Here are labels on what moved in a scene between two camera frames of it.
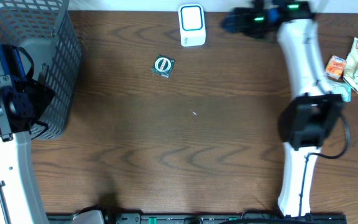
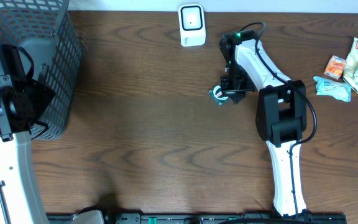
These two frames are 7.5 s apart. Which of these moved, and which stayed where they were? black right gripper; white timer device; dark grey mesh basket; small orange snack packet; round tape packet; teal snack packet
Moved: round tape packet; black right gripper
Stayed: small orange snack packet; teal snack packet; white timer device; dark grey mesh basket
